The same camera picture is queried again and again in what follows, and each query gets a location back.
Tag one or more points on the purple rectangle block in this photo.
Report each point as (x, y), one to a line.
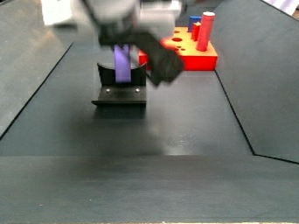
(122, 64)

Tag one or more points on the red star peg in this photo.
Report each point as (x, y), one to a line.
(195, 31)

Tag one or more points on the red peg board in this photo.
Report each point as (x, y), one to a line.
(197, 60)

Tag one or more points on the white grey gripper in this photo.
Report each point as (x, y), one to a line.
(135, 22)

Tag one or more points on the dark blue short peg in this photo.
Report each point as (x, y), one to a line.
(194, 19)

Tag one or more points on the red hexagonal tall peg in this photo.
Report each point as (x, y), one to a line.
(205, 34)

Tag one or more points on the black fixture stand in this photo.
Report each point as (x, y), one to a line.
(117, 92)

